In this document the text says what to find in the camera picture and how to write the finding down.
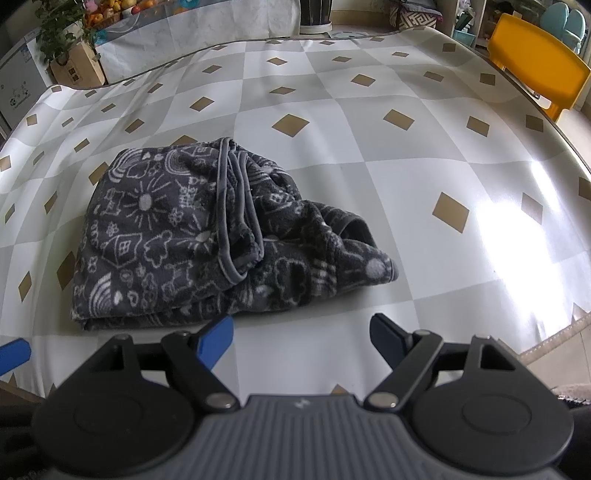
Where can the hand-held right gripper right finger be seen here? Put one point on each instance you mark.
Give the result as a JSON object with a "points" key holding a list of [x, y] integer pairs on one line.
{"points": [[387, 336]]}

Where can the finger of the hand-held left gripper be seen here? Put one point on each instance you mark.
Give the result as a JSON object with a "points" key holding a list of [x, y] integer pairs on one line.
{"points": [[14, 357]]}

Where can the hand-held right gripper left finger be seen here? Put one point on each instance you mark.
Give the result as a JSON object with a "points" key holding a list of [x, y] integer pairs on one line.
{"points": [[217, 339]]}

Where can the grey patterned fleece jacket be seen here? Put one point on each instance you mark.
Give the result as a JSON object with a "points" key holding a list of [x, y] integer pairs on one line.
{"points": [[184, 240]]}

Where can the cardboard box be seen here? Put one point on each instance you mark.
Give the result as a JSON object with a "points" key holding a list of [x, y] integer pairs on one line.
{"points": [[76, 67]]}

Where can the cloth-covered side table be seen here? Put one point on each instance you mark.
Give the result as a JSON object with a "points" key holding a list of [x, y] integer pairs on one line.
{"points": [[198, 41]]}

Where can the pale blue flat mat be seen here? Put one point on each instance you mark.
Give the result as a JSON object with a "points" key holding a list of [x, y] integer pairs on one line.
{"points": [[347, 35]]}

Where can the yellow plastic chair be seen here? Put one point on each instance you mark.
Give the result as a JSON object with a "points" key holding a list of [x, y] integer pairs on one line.
{"points": [[535, 60]]}

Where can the white pot saucer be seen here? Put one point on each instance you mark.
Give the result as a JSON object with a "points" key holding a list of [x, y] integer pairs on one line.
{"points": [[316, 29]]}

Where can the woven patterned basket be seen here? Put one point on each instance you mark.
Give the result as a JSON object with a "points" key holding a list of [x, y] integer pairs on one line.
{"points": [[420, 21]]}

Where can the white shelf unit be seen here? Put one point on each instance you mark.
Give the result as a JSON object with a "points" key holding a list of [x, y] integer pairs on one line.
{"points": [[471, 23]]}

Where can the black plant pot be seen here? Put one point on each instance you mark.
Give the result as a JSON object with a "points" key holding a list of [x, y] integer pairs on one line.
{"points": [[316, 11]]}

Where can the bushy green potted plant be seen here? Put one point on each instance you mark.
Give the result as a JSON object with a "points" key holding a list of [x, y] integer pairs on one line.
{"points": [[60, 27]]}

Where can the pile of fruit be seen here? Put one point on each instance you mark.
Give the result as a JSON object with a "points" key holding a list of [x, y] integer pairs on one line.
{"points": [[120, 11]]}

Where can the light blue plastic chair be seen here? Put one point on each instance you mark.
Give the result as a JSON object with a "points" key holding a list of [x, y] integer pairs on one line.
{"points": [[563, 25]]}

